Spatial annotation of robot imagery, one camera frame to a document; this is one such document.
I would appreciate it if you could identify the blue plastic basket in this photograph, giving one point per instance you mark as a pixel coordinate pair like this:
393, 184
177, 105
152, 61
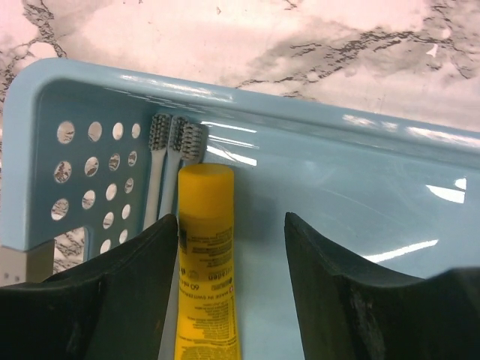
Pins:
76, 165

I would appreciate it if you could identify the yellow toothpaste tube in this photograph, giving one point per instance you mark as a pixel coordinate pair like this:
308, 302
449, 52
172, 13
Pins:
207, 326

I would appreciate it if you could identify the grey toothbrush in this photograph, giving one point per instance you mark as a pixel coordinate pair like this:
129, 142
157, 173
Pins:
174, 156
192, 143
157, 143

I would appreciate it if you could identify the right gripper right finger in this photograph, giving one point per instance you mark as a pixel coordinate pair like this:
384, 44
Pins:
351, 308

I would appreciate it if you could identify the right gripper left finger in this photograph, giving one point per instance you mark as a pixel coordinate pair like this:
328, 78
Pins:
110, 307

